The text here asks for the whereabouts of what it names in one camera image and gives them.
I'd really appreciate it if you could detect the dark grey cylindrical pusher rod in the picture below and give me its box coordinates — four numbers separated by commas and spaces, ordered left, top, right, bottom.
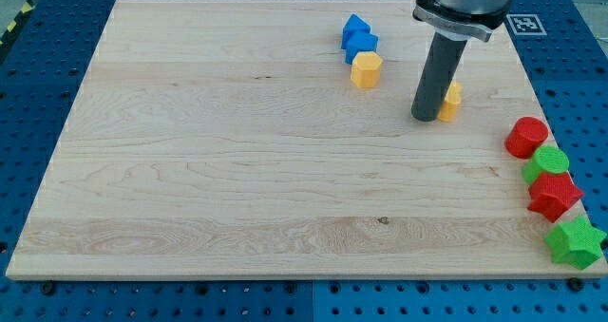
410, 32, 467, 122

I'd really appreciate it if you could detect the yellow heart block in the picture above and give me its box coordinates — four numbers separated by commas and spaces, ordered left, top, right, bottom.
438, 81, 463, 122

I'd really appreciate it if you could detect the yellow hexagon block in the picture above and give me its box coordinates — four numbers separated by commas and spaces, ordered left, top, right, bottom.
351, 51, 383, 88

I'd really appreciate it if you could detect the blue cube block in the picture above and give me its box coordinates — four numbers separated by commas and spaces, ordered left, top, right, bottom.
345, 30, 379, 65

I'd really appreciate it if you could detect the white fiducial marker tag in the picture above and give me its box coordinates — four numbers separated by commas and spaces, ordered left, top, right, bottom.
506, 13, 546, 36

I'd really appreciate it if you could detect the blue triangle block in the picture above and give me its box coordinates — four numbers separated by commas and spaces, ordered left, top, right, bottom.
341, 13, 371, 49

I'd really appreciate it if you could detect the red cylinder block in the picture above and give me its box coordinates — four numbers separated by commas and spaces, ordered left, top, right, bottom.
504, 116, 549, 159

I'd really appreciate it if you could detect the green cylinder block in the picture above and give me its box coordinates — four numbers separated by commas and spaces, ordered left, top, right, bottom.
522, 145, 570, 184

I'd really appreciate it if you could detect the red star block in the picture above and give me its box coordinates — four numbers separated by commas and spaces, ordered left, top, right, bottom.
527, 172, 584, 222

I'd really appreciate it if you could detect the green star block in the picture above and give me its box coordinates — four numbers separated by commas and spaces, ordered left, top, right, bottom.
544, 216, 607, 270

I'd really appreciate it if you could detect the wooden board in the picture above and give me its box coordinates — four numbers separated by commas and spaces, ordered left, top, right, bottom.
7, 0, 578, 281

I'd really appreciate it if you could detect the black board stop bolt right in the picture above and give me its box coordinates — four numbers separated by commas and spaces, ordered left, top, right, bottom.
566, 277, 585, 293

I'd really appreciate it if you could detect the black board stop bolt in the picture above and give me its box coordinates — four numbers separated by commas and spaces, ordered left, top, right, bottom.
40, 280, 56, 296
566, 277, 585, 293

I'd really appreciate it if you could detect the black board stop bolt left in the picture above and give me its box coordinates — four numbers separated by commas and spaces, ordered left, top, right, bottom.
40, 280, 56, 296

